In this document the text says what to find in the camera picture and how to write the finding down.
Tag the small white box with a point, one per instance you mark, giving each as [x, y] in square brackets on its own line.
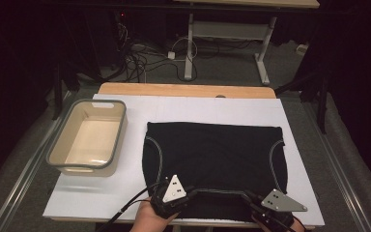
[301, 49]

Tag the round table grommet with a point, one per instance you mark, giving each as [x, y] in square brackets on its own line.
[220, 96]

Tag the person's right hand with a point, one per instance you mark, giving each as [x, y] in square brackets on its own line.
[298, 228]

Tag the white board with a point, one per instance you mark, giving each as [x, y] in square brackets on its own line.
[206, 109]

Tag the wooden table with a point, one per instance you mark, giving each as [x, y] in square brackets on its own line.
[186, 90]

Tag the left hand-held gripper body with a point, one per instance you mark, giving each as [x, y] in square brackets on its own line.
[174, 191]

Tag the black garment with grey stitching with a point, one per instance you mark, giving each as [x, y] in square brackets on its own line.
[215, 154]

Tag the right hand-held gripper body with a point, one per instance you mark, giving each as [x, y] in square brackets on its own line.
[280, 203]

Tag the beige plastic basket grey rim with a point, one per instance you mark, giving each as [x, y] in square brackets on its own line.
[93, 141]

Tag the white-framed desk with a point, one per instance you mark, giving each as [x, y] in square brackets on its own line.
[228, 30]

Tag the person's left hand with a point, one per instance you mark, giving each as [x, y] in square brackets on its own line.
[148, 220]

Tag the white power adapter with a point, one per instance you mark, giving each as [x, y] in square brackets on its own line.
[171, 55]

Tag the black stand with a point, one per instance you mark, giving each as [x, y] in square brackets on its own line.
[57, 93]
[322, 106]

